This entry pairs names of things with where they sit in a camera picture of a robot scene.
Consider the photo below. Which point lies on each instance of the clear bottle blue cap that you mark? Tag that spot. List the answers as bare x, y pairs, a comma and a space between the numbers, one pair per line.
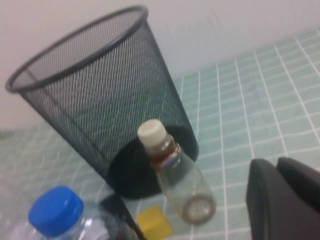
55, 210

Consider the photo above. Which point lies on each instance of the green checked tablecloth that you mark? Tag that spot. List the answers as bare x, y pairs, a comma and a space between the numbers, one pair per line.
250, 100

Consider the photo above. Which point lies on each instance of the clear bottle cream cap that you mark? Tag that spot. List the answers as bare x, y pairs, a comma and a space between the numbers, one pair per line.
180, 180

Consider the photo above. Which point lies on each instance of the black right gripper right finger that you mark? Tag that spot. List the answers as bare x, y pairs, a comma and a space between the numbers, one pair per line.
302, 177

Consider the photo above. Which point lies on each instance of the yellow block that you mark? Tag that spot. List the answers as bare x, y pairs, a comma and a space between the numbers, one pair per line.
153, 222

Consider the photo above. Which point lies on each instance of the black remote control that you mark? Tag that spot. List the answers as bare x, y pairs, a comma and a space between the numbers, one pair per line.
125, 210

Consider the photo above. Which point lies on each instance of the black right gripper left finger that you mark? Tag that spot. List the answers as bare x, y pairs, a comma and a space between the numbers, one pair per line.
275, 207

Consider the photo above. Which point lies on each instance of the black mesh wastebasket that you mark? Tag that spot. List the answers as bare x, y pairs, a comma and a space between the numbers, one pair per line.
100, 87

